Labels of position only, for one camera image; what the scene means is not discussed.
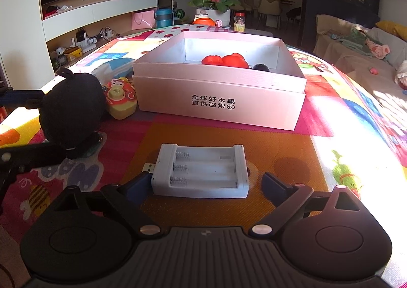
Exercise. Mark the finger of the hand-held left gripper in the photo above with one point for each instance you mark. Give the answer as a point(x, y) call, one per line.
point(19, 97)
point(38, 154)

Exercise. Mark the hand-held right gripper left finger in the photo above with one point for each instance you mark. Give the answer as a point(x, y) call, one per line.
point(140, 184)

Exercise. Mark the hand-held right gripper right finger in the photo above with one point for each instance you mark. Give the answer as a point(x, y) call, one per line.
point(275, 187)

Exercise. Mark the black plush toy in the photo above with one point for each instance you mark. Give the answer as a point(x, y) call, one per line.
point(73, 106)

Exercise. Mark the pale blue battery case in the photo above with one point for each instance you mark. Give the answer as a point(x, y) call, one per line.
point(203, 189)

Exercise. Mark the white cardboard box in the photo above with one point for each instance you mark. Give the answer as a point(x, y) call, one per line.
point(254, 106)

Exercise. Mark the blue and white packet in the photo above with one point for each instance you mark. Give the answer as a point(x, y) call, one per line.
point(111, 70)

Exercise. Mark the red doll with black hair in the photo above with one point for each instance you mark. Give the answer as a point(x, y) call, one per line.
point(237, 60)

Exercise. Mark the yellow small box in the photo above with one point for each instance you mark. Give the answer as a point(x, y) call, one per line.
point(72, 51)

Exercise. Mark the colourful play mat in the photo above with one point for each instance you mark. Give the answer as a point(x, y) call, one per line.
point(222, 138)

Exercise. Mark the red cloth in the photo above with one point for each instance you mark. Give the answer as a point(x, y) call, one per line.
point(51, 12)

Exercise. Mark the white power strip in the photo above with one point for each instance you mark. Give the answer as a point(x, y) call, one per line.
point(106, 35)

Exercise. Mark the pink gift bag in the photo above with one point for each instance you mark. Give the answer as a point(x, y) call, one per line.
point(143, 20)

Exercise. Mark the grey sofa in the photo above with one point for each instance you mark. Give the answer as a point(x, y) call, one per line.
point(346, 55)

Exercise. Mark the blue round container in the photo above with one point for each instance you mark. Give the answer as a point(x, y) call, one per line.
point(163, 19)

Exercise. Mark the red lidded jar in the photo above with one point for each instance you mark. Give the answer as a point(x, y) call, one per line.
point(239, 23)

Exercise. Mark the green clothing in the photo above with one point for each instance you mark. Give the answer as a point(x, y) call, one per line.
point(356, 39)

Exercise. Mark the striped green ball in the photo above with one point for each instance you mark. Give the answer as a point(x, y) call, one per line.
point(179, 14)

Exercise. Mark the orange lidded container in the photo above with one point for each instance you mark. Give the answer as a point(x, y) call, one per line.
point(205, 20)

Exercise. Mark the dining chair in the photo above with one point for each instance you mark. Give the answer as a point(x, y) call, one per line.
point(268, 4)

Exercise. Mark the black piano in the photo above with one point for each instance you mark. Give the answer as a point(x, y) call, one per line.
point(337, 11)

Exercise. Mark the yellow cushion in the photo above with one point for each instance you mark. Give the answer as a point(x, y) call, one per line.
point(392, 29)

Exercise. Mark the yellow and pink toy camera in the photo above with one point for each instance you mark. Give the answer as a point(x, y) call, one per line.
point(119, 106)

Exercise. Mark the white wall cabinet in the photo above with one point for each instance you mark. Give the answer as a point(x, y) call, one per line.
point(105, 9)

